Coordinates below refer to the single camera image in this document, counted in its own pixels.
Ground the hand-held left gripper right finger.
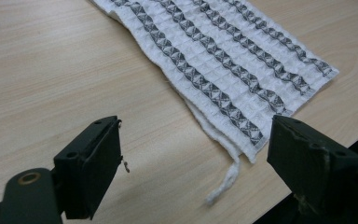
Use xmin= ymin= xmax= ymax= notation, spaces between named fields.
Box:
xmin=266 ymin=115 xmax=358 ymax=216

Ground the white grey-striped waffle towel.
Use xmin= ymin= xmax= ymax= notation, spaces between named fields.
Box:
xmin=89 ymin=0 xmax=340 ymax=206

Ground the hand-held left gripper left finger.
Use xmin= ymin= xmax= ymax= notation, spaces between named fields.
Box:
xmin=53 ymin=115 xmax=123 ymax=220

